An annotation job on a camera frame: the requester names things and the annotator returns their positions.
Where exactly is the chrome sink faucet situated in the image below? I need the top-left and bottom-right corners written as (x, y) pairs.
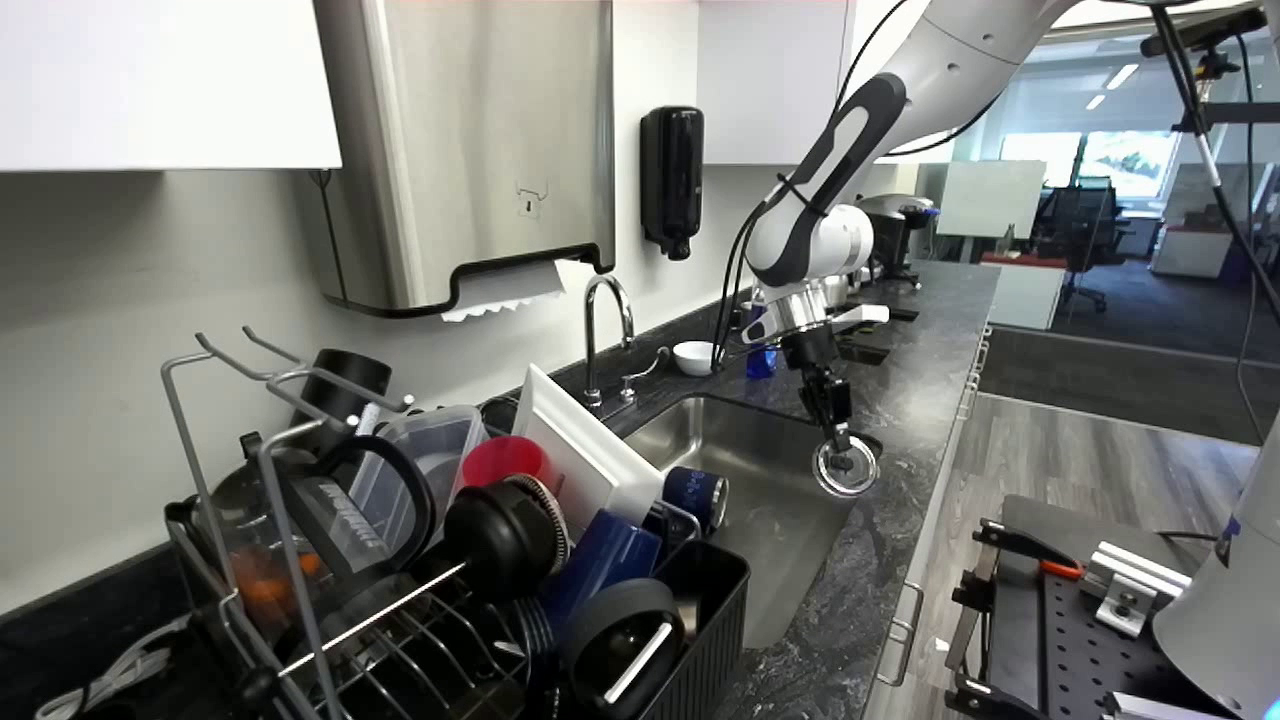
top-left (576, 273), bottom-right (663, 411)

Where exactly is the white wall cabinet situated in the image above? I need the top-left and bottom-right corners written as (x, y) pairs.
top-left (0, 0), bottom-right (348, 174)

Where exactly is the black coffee machine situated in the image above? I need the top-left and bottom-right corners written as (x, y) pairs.
top-left (853, 193), bottom-right (937, 322)

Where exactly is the white cutting board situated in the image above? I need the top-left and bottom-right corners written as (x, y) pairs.
top-left (512, 358), bottom-right (668, 537)

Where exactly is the glass jug black handle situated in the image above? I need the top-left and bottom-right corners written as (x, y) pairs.
top-left (196, 436), bottom-right (444, 631)

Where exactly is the black cup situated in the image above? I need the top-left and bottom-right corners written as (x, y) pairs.
top-left (297, 348), bottom-right (394, 424)

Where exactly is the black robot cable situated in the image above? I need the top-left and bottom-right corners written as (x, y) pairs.
top-left (710, 0), bottom-right (922, 371)

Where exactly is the black camera stand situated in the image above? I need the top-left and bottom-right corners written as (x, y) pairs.
top-left (1136, 4), bottom-right (1280, 365)

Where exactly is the metal drawer handle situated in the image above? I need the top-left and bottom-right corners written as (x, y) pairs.
top-left (875, 579), bottom-right (928, 693)

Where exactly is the white ceramic bowl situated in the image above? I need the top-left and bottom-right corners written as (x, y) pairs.
top-left (668, 340), bottom-right (722, 380)

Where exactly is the silver aluminium bracket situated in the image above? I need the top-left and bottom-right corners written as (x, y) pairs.
top-left (1103, 688), bottom-right (1212, 720)
top-left (1088, 537), bottom-right (1196, 640)

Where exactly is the stainless steel sink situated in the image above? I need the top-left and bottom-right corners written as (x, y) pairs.
top-left (616, 393), bottom-right (875, 655)

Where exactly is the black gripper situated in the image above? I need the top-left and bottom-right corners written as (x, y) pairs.
top-left (784, 327), bottom-right (863, 460)

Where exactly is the black perforated mounting board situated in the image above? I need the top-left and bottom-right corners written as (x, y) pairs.
top-left (945, 554), bottom-right (1212, 720)

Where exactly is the steel paper towel dispenser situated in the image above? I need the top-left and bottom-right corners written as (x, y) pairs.
top-left (310, 0), bottom-right (619, 322)

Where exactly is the black office chair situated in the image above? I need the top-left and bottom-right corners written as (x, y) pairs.
top-left (1032, 178), bottom-right (1123, 315)

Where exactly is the black dish drying rack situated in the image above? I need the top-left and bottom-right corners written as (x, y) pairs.
top-left (156, 322), bottom-right (752, 720)

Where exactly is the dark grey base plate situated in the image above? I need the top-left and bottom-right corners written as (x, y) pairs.
top-left (997, 491), bottom-right (1236, 574)

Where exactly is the navy steel-rimmed mug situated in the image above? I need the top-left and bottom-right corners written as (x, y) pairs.
top-left (660, 462), bottom-right (730, 537)

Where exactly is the black wall soap dispenser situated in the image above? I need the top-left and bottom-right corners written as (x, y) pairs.
top-left (635, 102), bottom-right (707, 264)

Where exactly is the blue mug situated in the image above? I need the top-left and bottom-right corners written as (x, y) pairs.
top-left (535, 511), bottom-right (668, 631)

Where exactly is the clear drinking glass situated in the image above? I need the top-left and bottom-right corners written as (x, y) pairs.
top-left (812, 430), bottom-right (882, 503)

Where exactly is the red round lid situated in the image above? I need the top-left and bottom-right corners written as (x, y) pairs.
top-left (456, 430), bottom-right (557, 497)

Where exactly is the clear plastic container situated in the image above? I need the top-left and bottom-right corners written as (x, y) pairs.
top-left (350, 405), bottom-right (493, 537)

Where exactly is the whiteboard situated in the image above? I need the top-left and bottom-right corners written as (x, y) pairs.
top-left (930, 156), bottom-right (1053, 242)

